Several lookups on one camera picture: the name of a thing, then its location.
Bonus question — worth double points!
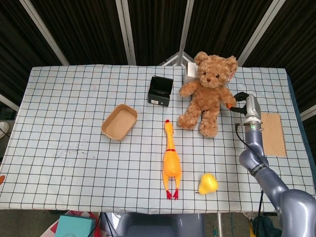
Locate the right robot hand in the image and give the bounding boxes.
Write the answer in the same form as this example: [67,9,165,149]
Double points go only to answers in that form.
[227,92,262,123]

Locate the brown plush teddy bear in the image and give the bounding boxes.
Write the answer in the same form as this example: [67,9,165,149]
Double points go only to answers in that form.
[178,51,239,138]

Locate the yellow toy pear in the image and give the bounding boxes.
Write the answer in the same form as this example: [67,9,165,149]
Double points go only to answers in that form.
[198,173,219,196]

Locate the yellow rubber chicken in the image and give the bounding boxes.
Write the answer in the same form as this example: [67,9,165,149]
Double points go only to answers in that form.
[162,119,183,200]

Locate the brown cardboard sheet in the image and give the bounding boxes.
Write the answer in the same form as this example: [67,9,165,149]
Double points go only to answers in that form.
[260,112,288,158]

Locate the white cardboard box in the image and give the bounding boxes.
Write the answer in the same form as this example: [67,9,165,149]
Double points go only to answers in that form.
[182,62,199,84]

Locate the black open cardboard box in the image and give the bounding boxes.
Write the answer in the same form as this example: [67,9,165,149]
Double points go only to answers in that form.
[148,76,174,108]

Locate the dark green cloth bag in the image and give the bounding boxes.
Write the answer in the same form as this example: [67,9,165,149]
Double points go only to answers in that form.
[251,216,282,237]

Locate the white table leg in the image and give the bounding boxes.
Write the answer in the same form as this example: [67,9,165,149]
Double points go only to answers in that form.
[216,212,223,237]

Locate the brown kraft paper tray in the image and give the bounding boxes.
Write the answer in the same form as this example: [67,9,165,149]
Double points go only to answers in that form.
[101,104,138,143]

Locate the grey robot torso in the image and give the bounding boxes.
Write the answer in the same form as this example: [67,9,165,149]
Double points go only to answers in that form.
[116,212,205,237]

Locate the white black-checked tablecloth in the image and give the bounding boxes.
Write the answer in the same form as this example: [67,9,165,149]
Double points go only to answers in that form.
[0,64,302,215]

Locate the teal box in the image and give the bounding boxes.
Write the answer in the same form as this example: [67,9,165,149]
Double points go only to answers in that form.
[54,214,97,237]

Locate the white shoe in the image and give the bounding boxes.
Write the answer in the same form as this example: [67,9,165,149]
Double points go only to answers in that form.
[0,121,10,139]

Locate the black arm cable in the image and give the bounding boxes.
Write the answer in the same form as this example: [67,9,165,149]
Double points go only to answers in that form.
[234,122,250,152]

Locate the white screen frame post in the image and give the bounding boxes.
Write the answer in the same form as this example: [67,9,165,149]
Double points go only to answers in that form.
[0,93,20,112]
[19,0,70,67]
[238,0,287,68]
[115,0,137,66]
[300,107,316,122]
[179,0,196,67]

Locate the grey screen foot bracket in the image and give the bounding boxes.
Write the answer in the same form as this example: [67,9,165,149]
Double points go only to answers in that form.
[158,50,196,67]

